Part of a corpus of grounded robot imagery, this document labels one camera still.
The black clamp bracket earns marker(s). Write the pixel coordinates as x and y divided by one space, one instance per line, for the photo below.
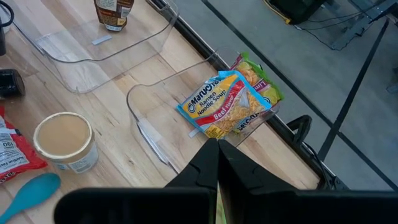
300 127

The black metal rig frame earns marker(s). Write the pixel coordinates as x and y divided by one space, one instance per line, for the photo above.
196 43

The red ramen noodle packet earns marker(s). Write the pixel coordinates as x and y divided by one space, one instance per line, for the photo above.
15 149

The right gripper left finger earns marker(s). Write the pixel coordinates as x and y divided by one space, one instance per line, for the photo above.
199 171

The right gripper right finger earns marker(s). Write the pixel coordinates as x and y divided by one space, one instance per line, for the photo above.
245 174

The teal plastic spoon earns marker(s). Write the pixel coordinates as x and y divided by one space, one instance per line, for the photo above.
31 194

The black equipment stand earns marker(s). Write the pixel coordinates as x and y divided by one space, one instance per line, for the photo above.
298 9

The blue beef ramen packet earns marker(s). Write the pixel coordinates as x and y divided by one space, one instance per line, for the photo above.
224 102

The lime chili shrimp ramen packet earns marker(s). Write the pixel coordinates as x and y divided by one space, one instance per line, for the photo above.
264 84

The brown snack pouch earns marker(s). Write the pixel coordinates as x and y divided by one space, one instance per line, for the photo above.
113 14

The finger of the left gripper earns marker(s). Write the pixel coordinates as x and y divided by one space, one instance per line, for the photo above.
2 37

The clear plastic bin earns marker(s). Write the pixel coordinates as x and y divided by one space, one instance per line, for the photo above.
149 105
77 68

